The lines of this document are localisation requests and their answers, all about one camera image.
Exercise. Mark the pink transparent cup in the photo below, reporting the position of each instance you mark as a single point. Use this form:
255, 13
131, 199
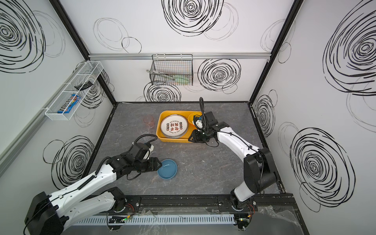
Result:
149, 121

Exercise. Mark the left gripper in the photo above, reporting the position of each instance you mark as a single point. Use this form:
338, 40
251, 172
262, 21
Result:
149, 164

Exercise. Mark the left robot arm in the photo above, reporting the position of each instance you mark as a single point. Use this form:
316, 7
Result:
51, 214

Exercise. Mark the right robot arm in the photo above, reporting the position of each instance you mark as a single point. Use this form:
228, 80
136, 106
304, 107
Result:
259, 169

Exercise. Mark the white slotted cable duct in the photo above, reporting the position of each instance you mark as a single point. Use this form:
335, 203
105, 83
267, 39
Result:
191, 219

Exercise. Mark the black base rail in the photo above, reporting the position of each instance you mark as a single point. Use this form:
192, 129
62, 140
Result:
217, 202

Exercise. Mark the grey-blue bottom bowl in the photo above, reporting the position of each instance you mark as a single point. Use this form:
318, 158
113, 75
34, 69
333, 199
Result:
168, 169

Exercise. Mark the blue candy packet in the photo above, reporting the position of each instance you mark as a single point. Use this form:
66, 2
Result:
69, 104

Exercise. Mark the yellow plastic bin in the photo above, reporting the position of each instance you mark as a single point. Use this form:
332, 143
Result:
188, 115

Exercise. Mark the black wire basket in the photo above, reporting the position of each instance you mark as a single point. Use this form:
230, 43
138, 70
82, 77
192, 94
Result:
172, 64

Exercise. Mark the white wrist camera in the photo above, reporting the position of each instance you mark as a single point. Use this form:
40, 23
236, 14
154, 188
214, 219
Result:
198, 122

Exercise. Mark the green utensil in basket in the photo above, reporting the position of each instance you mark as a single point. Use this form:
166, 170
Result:
180, 79

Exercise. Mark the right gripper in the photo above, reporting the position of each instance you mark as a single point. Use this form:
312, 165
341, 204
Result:
198, 136

